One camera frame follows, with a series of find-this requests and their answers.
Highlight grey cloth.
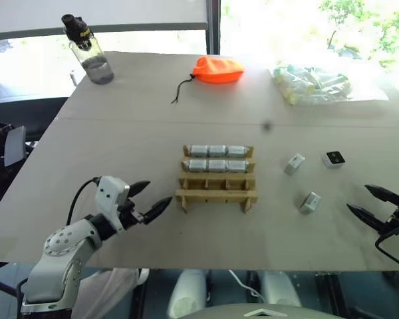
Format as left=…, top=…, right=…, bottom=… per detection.
left=73, top=266, right=141, bottom=319

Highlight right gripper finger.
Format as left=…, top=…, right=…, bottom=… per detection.
left=364, top=184, right=399, bottom=209
left=346, top=203, right=388, bottom=235

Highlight wooden slatted rack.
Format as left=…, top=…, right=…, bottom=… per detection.
left=174, top=143, right=259, bottom=214

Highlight grey robot torso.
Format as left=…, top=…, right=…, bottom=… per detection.
left=175, top=301, right=348, bottom=319

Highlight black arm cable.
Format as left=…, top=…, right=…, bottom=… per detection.
left=374, top=223, right=399, bottom=270
left=66, top=177, right=102, bottom=227

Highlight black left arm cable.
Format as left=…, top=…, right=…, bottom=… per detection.
left=66, top=177, right=102, bottom=227

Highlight clear plastic bag of tubes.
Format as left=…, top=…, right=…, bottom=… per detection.
left=269, top=62, right=390, bottom=107

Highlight grey flat panel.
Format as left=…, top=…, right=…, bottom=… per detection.
left=3, top=126, right=28, bottom=167

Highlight dark window frame post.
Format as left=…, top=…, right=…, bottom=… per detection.
left=205, top=0, right=222, bottom=56

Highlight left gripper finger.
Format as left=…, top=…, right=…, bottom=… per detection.
left=128, top=180, right=152, bottom=200
left=142, top=196, right=174, bottom=225

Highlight white rounded robot leg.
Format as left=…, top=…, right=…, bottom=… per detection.
left=167, top=268, right=209, bottom=319
left=261, top=270, right=303, bottom=308

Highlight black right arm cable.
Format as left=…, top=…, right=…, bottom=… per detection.
left=374, top=223, right=399, bottom=270

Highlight thin white cable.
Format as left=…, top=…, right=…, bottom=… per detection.
left=227, top=269, right=266, bottom=304

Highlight clear bottle with black cap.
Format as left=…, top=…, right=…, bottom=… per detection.
left=61, top=13, right=116, bottom=85

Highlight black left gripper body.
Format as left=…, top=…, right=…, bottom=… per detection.
left=117, top=197, right=146, bottom=231

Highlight white roller blind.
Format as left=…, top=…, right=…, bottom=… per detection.
left=0, top=0, right=209, bottom=43

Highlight small black white cube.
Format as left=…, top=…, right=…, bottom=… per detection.
left=321, top=150, right=346, bottom=169

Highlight orange drawstring pouch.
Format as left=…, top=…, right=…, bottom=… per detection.
left=170, top=55, right=245, bottom=105

